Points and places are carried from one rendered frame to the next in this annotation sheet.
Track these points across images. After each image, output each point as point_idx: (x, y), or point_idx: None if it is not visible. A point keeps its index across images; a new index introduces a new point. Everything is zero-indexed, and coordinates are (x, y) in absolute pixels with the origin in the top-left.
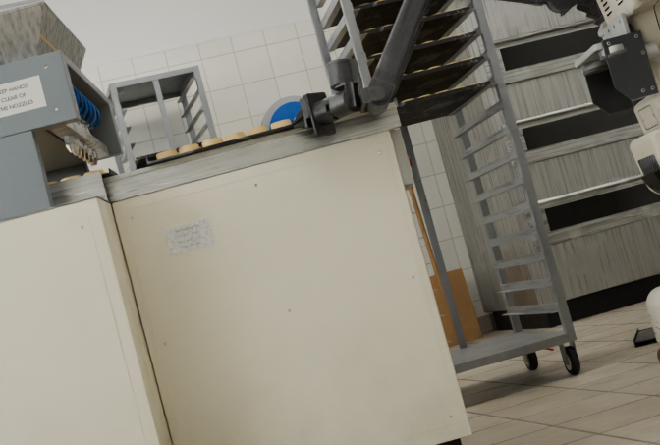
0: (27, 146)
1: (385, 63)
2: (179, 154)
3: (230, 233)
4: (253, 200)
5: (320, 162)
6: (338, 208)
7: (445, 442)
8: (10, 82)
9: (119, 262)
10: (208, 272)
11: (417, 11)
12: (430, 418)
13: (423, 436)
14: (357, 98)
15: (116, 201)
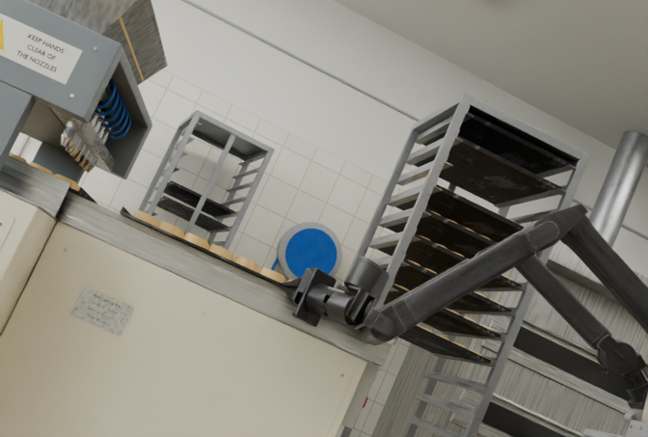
0: (14, 107)
1: (414, 301)
2: (155, 227)
3: (142, 338)
4: (189, 325)
5: (280, 341)
6: (261, 397)
7: None
8: (50, 36)
9: (12, 285)
10: (92, 359)
11: (483, 276)
12: None
13: None
14: (361, 314)
15: (63, 223)
